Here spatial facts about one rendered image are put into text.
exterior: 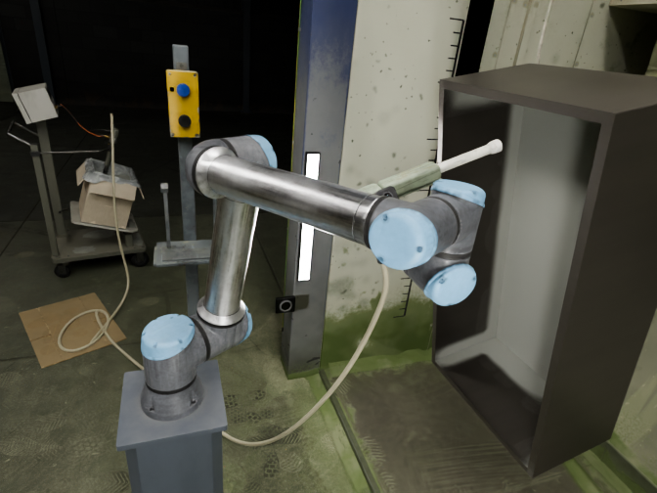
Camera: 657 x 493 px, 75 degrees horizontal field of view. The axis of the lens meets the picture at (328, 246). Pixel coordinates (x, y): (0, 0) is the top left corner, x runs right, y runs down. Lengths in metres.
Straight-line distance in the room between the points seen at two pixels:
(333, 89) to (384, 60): 0.25
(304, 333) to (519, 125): 1.41
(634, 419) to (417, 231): 2.02
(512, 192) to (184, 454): 1.47
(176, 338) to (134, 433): 0.31
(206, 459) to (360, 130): 1.39
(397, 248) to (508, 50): 1.75
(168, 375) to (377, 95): 1.36
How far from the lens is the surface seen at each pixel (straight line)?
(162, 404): 1.45
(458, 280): 0.79
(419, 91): 2.05
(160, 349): 1.32
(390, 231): 0.63
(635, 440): 2.50
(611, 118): 1.05
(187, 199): 2.09
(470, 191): 0.74
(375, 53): 1.93
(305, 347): 2.39
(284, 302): 2.15
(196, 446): 1.50
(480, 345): 2.15
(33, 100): 3.48
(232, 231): 1.18
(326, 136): 1.90
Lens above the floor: 1.71
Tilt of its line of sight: 25 degrees down
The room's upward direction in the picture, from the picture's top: 6 degrees clockwise
